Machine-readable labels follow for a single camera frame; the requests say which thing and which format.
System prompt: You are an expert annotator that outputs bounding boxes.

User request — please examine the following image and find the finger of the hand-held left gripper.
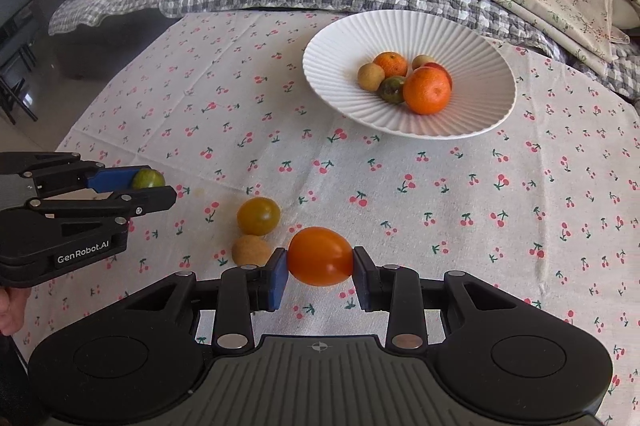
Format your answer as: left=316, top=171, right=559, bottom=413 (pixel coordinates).
left=0, top=151, right=141, bottom=197
left=29, top=185, right=178, bottom=219

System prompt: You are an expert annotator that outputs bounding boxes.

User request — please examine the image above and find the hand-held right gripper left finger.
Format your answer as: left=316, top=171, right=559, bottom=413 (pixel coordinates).
left=117, top=248, right=289, bottom=354

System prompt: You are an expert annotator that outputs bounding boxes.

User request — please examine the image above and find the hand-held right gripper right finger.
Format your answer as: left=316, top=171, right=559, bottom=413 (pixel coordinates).
left=352, top=247, right=526, bottom=352

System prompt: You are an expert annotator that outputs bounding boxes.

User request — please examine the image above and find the light green tomato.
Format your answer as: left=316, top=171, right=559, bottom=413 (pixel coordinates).
left=131, top=169, right=166, bottom=191

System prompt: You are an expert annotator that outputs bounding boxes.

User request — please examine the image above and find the orange tomato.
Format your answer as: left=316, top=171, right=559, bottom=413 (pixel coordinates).
left=287, top=227, right=354, bottom=287

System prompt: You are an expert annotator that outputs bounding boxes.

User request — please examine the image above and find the dark green tomato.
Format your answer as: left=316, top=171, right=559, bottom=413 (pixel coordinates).
left=377, top=76, right=407, bottom=103

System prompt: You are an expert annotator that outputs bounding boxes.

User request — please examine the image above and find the large orange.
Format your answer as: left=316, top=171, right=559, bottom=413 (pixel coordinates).
left=403, top=66, right=452, bottom=115

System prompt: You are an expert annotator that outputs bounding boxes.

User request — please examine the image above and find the small orange tangerine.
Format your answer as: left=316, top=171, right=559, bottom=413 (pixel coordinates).
left=374, top=51, right=410, bottom=79

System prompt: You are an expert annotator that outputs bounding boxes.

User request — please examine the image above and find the red tomato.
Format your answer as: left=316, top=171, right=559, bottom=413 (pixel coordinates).
left=422, top=62, right=453, bottom=89

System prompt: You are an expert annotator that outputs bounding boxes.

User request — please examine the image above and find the white ribbed plate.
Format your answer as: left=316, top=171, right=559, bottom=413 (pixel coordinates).
left=302, top=10, right=517, bottom=140

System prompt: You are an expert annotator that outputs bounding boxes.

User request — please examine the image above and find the person's left hand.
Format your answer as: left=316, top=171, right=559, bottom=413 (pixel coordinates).
left=0, top=288, right=28, bottom=336

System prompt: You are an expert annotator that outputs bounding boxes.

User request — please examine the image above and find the yellow green tomato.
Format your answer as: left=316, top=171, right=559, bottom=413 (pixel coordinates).
left=236, top=197, right=281, bottom=237

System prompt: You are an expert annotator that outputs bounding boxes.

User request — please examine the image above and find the cherry print tablecloth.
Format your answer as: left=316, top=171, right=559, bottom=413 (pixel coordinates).
left=12, top=8, right=640, bottom=426

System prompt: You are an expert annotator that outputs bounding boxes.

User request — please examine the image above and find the floral beige cloth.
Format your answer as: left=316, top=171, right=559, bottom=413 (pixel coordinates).
left=439, top=0, right=631, bottom=79

